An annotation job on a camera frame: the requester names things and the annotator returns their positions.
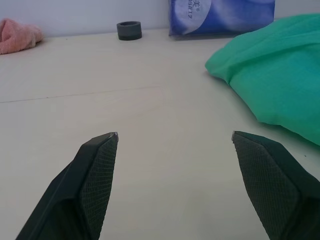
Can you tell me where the black round cap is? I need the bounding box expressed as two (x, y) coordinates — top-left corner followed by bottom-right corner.
(116, 21), (143, 41)

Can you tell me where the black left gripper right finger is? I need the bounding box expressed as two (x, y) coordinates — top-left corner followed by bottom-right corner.
(231, 130), (320, 240)

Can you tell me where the large Vinda tissue pack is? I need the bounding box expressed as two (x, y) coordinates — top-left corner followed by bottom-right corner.
(168, 0), (276, 37)

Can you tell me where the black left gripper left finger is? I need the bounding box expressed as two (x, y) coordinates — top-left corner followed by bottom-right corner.
(14, 131), (119, 240)

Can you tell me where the green cloth garment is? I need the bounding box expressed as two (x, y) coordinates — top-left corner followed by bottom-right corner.
(204, 12), (320, 147)

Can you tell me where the pink towel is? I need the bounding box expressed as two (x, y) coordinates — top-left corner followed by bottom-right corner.
(0, 17), (45, 55)

